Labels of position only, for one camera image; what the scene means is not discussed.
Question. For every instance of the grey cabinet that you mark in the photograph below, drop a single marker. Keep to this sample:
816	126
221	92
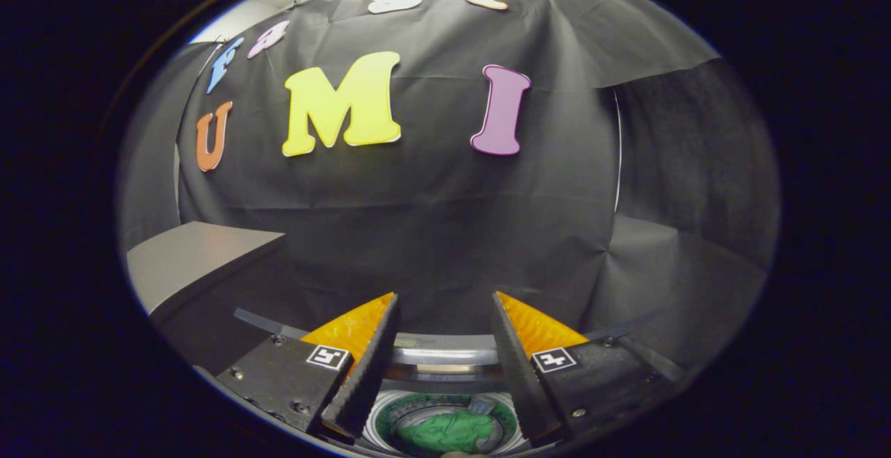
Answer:
188	256

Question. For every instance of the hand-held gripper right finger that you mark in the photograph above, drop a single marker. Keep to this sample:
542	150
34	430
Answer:
518	374

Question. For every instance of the dark washing machine lid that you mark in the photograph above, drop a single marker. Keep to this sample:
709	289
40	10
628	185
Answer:
445	350

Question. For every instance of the grey washing machine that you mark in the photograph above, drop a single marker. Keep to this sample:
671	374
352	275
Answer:
383	413

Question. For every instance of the green polo shirt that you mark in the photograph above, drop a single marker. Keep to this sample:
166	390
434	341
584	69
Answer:
445	433

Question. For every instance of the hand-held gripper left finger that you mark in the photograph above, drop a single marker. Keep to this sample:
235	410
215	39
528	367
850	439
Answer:
369	374

